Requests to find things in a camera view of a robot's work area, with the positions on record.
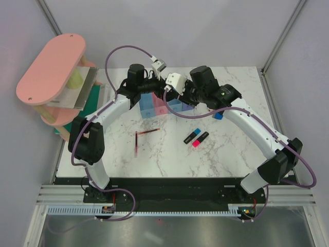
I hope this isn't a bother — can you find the left aluminium frame post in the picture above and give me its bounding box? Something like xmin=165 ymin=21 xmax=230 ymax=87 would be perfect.
xmin=35 ymin=0 xmax=62 ymax=36

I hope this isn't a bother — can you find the white cable duct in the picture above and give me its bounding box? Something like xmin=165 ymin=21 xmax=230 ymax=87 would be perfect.
xmin=47 ymin=204 xmax=255 ymax=217

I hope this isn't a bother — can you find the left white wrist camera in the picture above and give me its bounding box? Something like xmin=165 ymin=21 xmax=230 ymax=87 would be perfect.
xmin=151 ymin=56 xmax=167 ymax=80

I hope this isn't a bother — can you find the red pen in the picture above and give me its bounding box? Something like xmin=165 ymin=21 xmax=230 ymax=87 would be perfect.
xmin=134 ymin=131 xmax=138 ymax=158

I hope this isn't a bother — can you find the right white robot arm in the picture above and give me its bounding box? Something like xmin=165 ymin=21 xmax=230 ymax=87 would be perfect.
xmin=164 ymin=65 xmax=302 ymax=203

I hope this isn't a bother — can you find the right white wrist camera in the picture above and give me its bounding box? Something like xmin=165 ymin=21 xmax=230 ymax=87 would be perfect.
xmin=165 ymin=73 xmax=187 ymax=96

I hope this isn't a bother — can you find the pink wooden shelf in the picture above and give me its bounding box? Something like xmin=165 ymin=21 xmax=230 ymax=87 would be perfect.
xmin=16 ymin=33 xmax=98 ymax=140

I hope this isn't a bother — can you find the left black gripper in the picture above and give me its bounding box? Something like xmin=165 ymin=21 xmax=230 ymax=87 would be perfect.
xmin=138 ymin=70 xmax=176 ymax=103

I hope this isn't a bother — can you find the blue eraser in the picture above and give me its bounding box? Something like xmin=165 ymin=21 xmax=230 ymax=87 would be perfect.
xmin=213 ymin=112 xmax=223 ymax=120

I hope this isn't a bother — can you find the blue cap highlighter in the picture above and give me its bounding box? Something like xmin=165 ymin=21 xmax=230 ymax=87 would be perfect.
xmin=184 ymin=128 xmax=201 ymax=144

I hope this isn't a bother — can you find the right aluminium frame post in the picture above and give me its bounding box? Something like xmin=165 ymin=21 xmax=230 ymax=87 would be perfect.
xmin=260 ymin=0 xmax=308 ymax=76

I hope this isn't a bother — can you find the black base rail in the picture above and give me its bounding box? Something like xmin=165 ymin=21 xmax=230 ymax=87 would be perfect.
xmin=54 ymin=178 xmax=300 ymax=213

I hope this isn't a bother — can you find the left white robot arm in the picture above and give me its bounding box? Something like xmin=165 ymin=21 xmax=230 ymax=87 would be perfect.
xmin=68 ymin=64 xmax=166 ymax=202

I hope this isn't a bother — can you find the pink bin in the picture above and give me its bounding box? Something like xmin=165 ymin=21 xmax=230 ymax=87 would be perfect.
xmin=152 ymin=93 xmax=169 ymax=116

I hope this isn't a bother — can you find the pink cap highlighter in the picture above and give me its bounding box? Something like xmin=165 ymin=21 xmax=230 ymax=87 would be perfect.
xmin=192 ymin=132 xmax=209 ymax=147

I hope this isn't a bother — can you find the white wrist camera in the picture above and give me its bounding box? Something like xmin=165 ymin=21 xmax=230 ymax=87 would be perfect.
xmin=165 ymin=73 xmax=187 ymax=96
xmin=151 ymin=56 xmax=167 ymax=80

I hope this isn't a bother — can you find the light blue bin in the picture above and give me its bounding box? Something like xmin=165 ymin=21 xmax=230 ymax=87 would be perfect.
xmin=139 ymin=93 xmax=156 ymax=119

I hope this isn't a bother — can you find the purple bin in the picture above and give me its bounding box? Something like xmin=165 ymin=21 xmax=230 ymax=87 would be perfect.
xmin=182 ymin=103 xmax=194 ymax=111

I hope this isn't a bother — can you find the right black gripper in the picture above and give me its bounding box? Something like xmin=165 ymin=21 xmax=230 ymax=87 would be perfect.
xmin=173 ymin=77 xmax=206 ymax=109

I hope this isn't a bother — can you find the dark red pencil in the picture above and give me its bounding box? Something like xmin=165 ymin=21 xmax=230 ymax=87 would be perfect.
xmin=138 ymin=128 xmax=160 ymax=135

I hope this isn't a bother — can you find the aluminium frame post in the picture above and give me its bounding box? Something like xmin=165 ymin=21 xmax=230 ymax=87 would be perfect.
xmin=35 ymin=0 xmax=62 ymax=36
xmin=260 ymin=0 xmax=308 ymax=76

